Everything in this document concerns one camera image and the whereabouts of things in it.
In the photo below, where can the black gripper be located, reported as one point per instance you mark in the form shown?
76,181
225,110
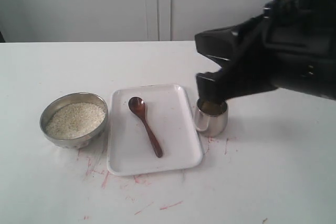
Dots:
247,72

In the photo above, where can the brown wooden spoon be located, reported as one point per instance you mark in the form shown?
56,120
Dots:
137,106

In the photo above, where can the small steel cup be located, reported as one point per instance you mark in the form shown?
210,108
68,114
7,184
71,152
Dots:
210,119

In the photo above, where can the white rectangular plastic tray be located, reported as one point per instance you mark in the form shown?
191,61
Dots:
169,115

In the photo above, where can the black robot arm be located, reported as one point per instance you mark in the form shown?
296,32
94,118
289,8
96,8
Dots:
290,45

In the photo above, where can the steel bowl of rice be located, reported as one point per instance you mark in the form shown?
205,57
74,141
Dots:
74,120

